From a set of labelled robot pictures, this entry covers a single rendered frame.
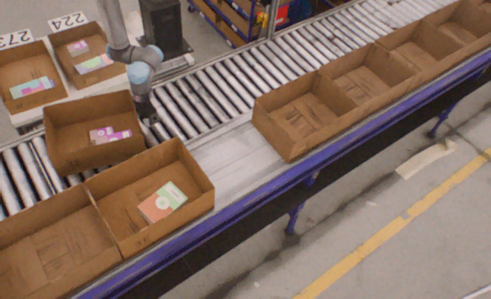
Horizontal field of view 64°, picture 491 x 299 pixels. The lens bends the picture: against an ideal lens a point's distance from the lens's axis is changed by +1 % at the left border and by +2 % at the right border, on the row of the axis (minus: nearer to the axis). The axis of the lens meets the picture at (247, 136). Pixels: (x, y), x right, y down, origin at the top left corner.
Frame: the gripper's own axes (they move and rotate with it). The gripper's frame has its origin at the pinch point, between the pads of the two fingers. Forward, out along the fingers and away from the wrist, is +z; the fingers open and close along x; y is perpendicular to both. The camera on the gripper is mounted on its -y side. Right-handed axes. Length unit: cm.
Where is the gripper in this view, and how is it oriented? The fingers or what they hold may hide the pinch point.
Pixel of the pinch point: (150, 126)
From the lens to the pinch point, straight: 197.8
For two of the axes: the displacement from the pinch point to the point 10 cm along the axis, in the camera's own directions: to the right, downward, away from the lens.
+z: -0.8, 5.9, 8.0
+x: -8.1, 4.3, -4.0
